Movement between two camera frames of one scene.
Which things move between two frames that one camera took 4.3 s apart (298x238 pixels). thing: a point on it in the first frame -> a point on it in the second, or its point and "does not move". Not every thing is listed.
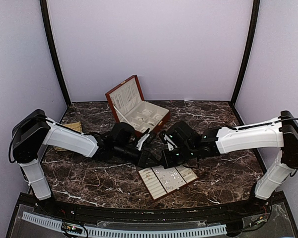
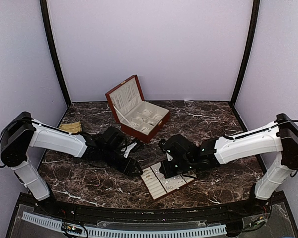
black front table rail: x=149 y=215 does not move
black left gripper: x=143 y=159 -> x=129 y=166
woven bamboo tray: x=76 y=125 does not move
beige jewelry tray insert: x=160 y=180 does not move
